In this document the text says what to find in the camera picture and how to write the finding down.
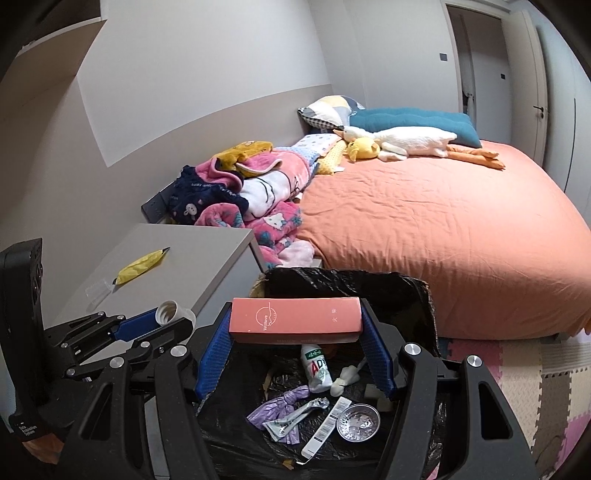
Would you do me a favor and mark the white bottle with green label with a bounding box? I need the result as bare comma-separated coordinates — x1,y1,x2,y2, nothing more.
301,343,334,394

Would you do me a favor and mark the clear plastic wrapper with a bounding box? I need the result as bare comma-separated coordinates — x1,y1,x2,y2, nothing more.
85,279,112,301

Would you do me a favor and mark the navy printed garment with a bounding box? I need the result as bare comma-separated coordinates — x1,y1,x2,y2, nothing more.
168,165,250,227

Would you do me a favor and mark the silver tube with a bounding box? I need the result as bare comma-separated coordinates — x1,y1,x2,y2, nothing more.
264,398,331,445

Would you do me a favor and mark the yellow dotted pillow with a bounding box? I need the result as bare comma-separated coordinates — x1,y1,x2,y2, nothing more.
318,140,350,177

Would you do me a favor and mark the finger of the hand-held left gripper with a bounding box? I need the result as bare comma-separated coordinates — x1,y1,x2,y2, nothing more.
46,308,162,352
74,318,195,371

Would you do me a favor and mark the bed with orange sheet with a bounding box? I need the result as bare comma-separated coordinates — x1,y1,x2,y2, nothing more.
295,138,591,342

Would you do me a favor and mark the pastel foam floor mat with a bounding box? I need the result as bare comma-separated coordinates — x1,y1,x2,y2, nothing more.
434,335,591,480

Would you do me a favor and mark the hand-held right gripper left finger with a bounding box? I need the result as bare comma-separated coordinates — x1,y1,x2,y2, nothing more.
58,302,232,480

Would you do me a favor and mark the grey bedside table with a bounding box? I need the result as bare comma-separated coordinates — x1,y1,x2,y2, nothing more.
44,223,267,365

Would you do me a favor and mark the teal pillow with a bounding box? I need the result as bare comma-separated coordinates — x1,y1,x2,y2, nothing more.
348,107,483,149

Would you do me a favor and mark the dark grey wall panel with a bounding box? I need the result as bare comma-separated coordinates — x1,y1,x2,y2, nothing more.
141,187,178,224

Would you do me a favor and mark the round metal can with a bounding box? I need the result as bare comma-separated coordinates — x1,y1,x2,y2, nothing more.
336,404,382,443

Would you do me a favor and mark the yellow duck plush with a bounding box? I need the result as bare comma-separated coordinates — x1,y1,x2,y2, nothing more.
346,137,382,162

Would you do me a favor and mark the white dotted pillow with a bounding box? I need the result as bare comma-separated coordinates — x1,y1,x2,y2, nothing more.
295,133,341,155

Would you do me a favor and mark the small white cup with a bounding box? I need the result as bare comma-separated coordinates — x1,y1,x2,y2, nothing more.
156,300,198,328

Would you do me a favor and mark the knotted purple plastic bag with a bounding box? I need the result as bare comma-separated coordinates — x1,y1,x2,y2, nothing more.
247,387,311,428

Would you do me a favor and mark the long pink box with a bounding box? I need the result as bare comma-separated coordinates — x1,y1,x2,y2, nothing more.
229,296,363,346

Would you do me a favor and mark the crumpled white tissue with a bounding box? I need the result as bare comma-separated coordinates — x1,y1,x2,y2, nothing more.
330,359,368,397

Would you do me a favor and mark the pink fleece blanket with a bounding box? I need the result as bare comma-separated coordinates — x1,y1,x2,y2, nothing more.
194,147,320,269

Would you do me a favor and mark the pale pink cloth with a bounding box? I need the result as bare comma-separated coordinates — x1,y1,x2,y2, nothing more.
277,240,315,267

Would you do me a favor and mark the waste bin with black liner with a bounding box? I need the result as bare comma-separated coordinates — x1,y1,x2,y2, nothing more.
198,267,446,480

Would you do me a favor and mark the small white block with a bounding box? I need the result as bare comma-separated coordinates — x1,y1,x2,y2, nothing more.
365,383,393,411

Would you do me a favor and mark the white door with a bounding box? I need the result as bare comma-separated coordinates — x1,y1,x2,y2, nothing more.
503,8,551,162

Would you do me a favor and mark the white goose plush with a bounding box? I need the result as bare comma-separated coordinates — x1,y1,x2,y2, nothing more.
333,126,506,171

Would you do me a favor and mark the checked patchwork pillow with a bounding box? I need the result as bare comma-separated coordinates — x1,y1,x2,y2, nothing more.
298,95,365,130

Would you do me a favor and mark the yellow printed garment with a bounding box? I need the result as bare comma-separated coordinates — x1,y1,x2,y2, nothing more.
217,140,274,178

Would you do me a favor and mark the long white green carton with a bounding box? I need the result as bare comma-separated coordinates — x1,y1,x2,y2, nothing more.
300,396,354,459

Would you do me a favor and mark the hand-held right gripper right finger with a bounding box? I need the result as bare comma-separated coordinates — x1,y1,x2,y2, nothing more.
360,299,539,480

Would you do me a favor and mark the white wardrobe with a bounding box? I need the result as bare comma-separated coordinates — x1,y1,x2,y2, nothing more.
536,7,591,195

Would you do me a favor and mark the yellow snack packet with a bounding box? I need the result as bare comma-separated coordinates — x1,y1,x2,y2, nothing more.
113,247,171,286

